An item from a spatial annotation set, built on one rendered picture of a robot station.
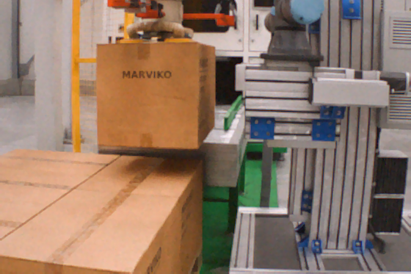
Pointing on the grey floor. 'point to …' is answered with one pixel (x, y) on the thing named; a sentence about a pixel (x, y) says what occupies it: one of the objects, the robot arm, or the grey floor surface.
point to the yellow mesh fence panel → (86, 50)
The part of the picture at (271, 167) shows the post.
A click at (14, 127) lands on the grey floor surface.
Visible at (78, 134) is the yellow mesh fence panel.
